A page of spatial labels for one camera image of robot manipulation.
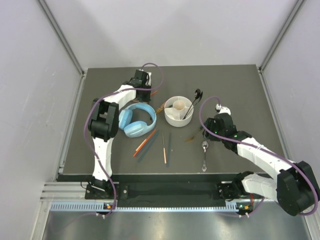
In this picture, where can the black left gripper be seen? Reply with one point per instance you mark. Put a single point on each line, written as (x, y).
(147, 98)

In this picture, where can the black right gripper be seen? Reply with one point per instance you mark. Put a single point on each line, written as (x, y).
(208, 136)

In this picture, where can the black spoon long handle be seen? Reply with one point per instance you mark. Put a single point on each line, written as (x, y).
(195, 102)

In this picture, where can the small black spoon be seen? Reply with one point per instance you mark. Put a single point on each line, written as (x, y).
(197, 93)

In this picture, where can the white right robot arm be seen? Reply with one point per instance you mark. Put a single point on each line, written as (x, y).
(290, 184)

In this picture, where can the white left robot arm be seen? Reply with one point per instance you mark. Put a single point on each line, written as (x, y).
(112, 112)

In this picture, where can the silver ornate spoon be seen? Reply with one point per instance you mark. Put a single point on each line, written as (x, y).
(205, 146)

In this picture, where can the white divided round container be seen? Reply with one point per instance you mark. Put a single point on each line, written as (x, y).
(178, 111)

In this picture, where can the dark teal chopstick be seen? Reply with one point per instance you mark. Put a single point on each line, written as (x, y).
(149, 144)
(169, 149)

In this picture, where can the silver copper chopstick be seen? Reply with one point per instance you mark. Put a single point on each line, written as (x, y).
(164, 149)

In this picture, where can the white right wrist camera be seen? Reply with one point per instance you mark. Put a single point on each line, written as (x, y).
(222, 109)

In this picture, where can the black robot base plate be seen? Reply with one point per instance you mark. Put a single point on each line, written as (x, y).
(164, 189)

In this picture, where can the grey slotted cable duct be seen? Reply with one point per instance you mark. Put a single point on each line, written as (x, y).
(104, 207)

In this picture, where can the aluminium frame rail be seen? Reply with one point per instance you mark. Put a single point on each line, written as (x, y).
(60, 35)

